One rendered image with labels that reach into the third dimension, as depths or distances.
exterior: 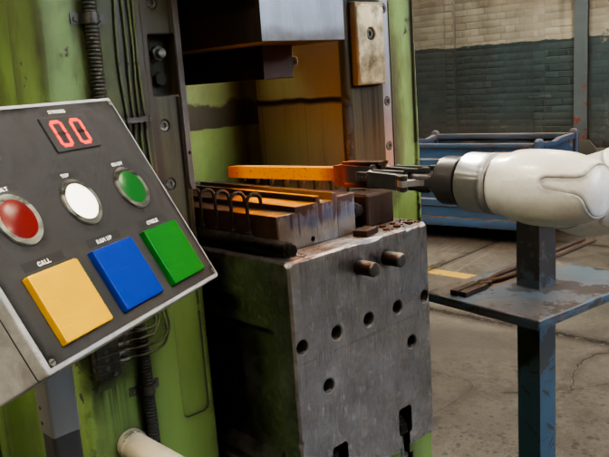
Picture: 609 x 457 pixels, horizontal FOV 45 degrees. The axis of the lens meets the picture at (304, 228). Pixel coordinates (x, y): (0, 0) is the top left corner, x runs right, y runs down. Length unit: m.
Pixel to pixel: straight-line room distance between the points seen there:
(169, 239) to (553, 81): 8.68
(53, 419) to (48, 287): 0.25
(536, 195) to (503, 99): 8.77
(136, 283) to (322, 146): 0.87
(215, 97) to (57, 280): 1.06
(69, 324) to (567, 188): 0.63
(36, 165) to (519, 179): 0.61
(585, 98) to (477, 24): 1.74
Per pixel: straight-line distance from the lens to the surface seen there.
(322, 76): 1.61
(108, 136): 0.96
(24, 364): 0.73
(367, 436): 1.44
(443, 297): 1.61
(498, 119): 9.82
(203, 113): 1.74
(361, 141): 1.60
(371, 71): 1.60
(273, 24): 1.24
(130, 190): 0.92
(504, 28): 9.76
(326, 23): 1.33
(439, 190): 1.11
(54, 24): 1.18
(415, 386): 1.52
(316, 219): 1.31
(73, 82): 1.18
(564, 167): 1.01
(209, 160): 1.75
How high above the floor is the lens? 1.21
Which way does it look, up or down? 12 degrees down
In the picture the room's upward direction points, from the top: 4 degrees counter-clockwise
